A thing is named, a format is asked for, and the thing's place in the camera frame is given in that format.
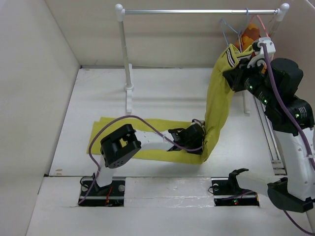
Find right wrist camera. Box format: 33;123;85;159
247;37;276;68

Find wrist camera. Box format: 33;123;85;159
192;119;205;126
247;37;276;68

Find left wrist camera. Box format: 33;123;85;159
192;119;205;126

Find orange camouflage garment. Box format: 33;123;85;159
234;23;260;51

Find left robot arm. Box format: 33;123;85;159
93;122;205;196

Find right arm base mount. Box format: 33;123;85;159
208;177;260;207

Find yellow-green trousers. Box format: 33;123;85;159
87;44;254;165

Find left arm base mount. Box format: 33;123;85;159
78;176;126;207

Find white clothes rack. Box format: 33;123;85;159
115;3;290;114

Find blue wire hanger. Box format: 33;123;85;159
220;8;249;52

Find pink plastic hanger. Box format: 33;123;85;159
250;15;269;37

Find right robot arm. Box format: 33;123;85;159
223;58;315;213

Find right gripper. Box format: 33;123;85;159
223;56;276;107

